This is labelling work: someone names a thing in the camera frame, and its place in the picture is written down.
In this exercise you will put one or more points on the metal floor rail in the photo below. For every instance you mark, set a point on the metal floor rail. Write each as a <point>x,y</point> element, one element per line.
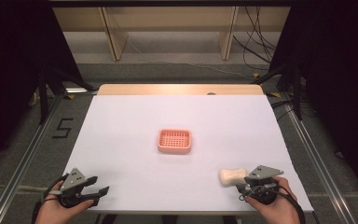
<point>317,158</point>
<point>21,161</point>

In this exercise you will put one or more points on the person's left hand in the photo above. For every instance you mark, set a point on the person's left hand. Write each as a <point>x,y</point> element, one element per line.
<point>62,214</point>

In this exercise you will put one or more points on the black stand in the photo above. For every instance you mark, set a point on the black stand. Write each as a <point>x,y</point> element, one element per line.
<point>292,84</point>
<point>45,90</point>

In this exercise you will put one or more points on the person's right hand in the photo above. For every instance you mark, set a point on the person's right hand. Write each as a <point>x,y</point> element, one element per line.
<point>276,208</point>

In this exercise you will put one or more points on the light wooden shelf unit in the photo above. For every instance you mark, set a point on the light wooden shelf unit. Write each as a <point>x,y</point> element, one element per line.
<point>171,18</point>

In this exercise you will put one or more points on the black curtain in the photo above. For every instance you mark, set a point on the black curtain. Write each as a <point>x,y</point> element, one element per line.
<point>15,68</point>
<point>338,77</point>

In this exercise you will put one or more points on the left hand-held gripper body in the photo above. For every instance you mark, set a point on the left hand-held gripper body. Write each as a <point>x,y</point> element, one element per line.
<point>73,180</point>

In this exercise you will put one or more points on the white paper sheet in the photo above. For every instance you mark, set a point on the white paper sheet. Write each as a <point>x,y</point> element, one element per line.
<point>180,118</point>

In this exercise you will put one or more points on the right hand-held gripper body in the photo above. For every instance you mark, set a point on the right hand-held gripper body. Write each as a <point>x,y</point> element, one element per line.
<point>262,182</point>

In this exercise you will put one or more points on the pink soap dish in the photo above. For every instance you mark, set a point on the pink soap dish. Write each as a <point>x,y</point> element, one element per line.
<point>174,141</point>

